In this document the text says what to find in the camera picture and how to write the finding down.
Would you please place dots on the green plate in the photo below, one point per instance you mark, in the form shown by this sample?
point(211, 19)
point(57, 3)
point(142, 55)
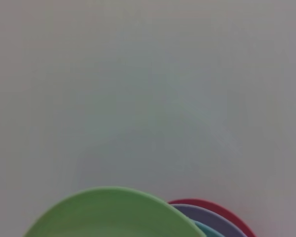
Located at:
point(113, 217)

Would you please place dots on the purple plate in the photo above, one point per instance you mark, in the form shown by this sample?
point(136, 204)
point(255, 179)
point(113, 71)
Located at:
point(209, 218)

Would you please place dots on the red plate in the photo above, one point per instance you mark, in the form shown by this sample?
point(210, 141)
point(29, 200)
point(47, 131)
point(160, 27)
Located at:
point(227, 213)

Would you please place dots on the light blue plate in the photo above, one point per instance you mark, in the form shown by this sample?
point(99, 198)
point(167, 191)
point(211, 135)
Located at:
point(209, 230)

